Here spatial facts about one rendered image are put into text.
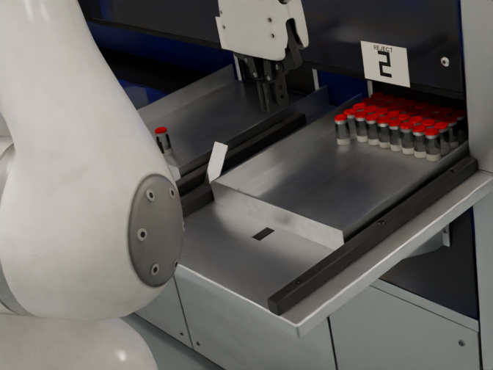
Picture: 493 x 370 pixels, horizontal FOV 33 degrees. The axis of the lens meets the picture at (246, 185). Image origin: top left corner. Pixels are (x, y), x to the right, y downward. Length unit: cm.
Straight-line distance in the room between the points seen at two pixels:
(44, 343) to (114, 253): 15
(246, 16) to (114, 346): 46
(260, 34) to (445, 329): 71
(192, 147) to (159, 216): 92
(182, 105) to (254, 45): 66
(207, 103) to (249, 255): 54
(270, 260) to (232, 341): 97
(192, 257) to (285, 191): 19
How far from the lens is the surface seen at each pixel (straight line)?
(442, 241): 135
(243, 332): 200
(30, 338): 63
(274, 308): 100
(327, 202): 120
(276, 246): 113
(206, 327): 213
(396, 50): 125
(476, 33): 116
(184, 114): 158
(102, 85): 53
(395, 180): 124
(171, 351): 244
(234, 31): 99
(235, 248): 114
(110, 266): 50
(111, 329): 64
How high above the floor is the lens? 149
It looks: 28 degrees down
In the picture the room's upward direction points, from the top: 12 degrees counter-clockwise
